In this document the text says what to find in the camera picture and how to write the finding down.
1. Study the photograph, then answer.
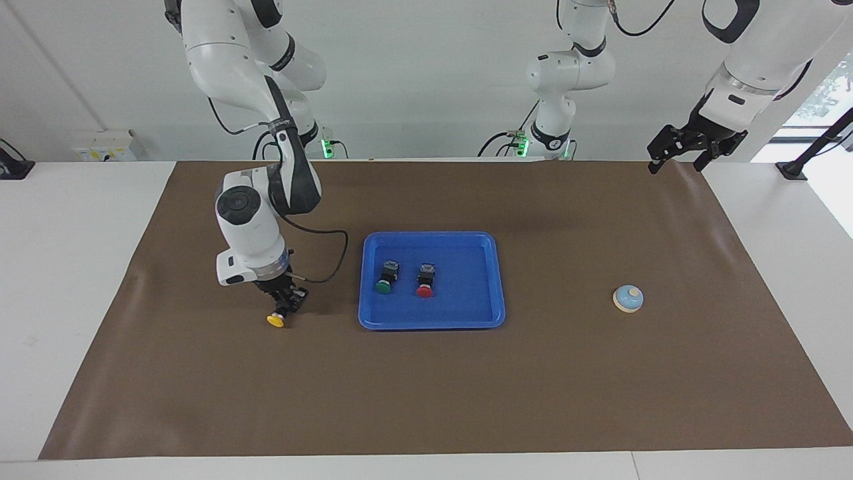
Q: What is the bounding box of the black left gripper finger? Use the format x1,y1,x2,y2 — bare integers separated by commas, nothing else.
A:
648,124,694,175
693,139,719,173

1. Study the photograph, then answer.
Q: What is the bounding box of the green push button switch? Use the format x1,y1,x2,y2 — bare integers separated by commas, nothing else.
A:
374,261,400,295

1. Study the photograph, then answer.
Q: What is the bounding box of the light blue service bell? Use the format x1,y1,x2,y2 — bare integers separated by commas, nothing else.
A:
612,284,644,314

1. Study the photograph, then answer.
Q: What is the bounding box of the blue plastic tray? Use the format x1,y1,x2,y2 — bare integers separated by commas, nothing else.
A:
358,231,506,331

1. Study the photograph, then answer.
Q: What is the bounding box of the black tilted stand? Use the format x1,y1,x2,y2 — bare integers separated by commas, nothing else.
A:
775,107,853,181

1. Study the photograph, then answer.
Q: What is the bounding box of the bright window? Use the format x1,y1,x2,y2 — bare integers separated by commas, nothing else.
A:
783,53,853,127

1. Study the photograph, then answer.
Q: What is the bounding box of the brown table mat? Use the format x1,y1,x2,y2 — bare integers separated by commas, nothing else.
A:
38,160,853,461

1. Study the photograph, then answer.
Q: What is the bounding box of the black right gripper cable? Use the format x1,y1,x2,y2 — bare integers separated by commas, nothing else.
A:
207,97,349,284

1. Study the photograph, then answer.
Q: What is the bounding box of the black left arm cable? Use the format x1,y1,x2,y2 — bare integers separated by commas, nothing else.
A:
608,0,677,37

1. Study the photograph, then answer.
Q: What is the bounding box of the black right base cable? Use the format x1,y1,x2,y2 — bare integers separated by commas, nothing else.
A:
252,130,284,161

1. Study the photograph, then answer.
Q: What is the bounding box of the black base cable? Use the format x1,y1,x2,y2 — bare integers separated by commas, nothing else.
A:
252,130,284,161
477,100,540,158

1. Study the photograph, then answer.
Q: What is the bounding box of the black left base cable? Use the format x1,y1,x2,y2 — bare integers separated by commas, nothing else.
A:
477,100,540,158

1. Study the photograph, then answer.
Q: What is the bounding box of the white wall outlet box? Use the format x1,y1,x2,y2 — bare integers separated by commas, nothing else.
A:
72,129,138,163

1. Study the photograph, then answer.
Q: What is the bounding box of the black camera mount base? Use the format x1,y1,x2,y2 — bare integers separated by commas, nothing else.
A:
0,138,35,181

